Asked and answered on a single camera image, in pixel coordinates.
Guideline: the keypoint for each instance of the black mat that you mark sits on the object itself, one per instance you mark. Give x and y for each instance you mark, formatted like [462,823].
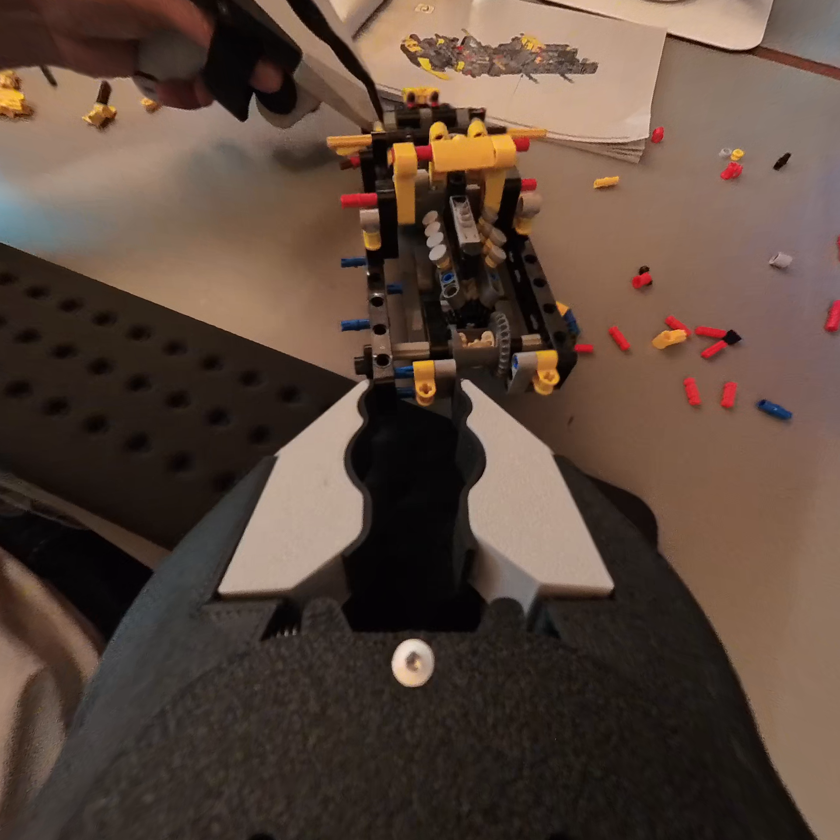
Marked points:
[131,394]

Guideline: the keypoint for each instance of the person's left hand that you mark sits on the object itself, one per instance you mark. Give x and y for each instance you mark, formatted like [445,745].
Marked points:
[98,39]

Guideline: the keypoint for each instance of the partly built lego car chassis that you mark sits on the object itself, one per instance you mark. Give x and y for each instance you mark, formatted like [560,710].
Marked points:
[459,262]

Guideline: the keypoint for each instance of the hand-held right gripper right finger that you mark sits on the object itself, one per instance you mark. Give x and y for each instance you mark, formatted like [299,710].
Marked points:
[544,525]

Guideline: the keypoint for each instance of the open instruction booklet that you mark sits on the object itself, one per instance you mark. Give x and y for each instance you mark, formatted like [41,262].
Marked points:
[525,65]

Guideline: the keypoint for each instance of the white board stand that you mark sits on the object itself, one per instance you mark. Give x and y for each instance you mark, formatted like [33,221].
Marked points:
[689,19]

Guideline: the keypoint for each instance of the scattered lego pins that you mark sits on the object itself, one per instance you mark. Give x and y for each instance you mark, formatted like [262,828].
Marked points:
[709,334]

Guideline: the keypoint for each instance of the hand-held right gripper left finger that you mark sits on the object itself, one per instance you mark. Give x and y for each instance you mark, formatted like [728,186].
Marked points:
[295,525]

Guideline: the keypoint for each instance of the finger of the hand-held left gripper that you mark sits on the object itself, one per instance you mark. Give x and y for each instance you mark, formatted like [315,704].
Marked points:
[341,92]

